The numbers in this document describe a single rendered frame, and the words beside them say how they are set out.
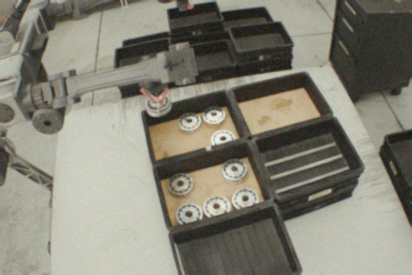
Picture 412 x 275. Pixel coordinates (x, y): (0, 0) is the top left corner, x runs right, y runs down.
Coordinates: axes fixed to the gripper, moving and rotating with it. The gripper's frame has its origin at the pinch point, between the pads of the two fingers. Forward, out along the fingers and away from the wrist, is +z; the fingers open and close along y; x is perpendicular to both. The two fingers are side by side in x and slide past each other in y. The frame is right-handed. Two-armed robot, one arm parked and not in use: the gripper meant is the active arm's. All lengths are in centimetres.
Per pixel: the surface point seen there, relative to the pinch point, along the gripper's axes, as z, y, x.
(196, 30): 47, 68, -101
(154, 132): 21.1, 5.0, 1.8
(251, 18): 61, 56, -155
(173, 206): 22.5, -26.3, 25.4
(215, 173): 22.0, -30.2, 3.7
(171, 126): 21.0, 1.1, -5.4
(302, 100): 21, -40, -52
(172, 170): 17.2, -17.6, 14.4
